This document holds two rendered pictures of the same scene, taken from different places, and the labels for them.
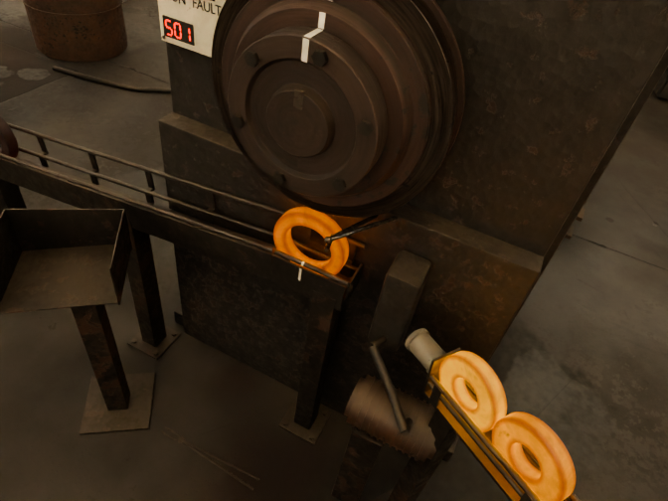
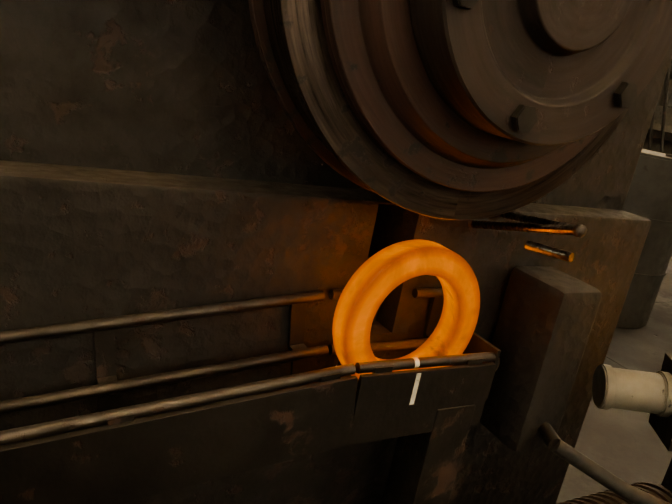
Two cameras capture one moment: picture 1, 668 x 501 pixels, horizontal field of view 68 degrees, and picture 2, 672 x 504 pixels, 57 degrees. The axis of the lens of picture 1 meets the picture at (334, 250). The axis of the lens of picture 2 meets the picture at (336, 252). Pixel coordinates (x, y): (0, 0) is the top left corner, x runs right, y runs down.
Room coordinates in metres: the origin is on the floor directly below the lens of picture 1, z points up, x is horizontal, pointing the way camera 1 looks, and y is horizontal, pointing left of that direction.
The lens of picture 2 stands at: (0.48, 0.62, 1.01)
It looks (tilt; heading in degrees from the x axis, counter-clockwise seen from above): 17 degrees down; 310
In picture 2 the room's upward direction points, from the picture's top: 11 degrees clockwise
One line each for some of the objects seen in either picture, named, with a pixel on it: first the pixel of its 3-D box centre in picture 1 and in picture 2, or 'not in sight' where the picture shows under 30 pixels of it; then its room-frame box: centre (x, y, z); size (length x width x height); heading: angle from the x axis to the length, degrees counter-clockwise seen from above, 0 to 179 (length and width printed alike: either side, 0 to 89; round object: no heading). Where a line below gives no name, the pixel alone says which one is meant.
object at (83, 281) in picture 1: (88, 335); not in sight; (0.75, 0.62, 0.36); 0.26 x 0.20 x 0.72; 106
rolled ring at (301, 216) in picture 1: (310, 244); (408, 318); (0.84, 0.06, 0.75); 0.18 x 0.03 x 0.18; 71
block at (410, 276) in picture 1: (399, 301); (531, 356); (0.78, -0.17, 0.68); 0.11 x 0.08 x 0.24; 161
